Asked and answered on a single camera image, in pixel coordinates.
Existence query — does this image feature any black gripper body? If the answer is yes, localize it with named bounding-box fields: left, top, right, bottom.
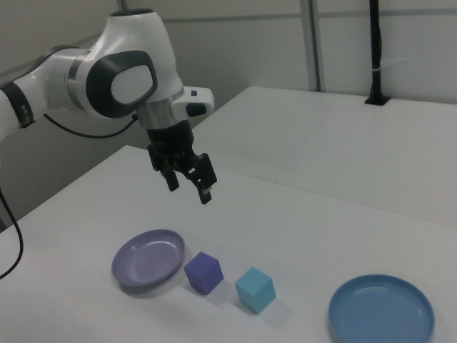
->
left=145, top=120, right=197, bottom=170

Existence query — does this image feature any grey partition post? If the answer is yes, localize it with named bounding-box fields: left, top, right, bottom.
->
left=298, top=0, right=323, bottom=92

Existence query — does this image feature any black camera pole with base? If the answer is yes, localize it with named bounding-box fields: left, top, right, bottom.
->
left=363, top=0, right=391, bottom=106

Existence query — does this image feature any purple plate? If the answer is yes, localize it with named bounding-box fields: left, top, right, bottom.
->
left=111, top=229, right=186, bottom=289

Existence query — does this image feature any purple cube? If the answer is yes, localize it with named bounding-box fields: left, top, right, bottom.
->
left=184, top=251, right=224, bottom=295

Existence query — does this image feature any blue plate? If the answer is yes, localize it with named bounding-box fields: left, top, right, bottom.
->
left=328, top=274, right=436, bottom=343

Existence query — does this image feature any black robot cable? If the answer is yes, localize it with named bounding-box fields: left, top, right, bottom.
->
left=0, top=112, right=139, bottom=280

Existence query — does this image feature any cyan cube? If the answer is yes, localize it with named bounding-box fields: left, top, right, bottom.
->
left=234, top=266, right=277, bottom=315

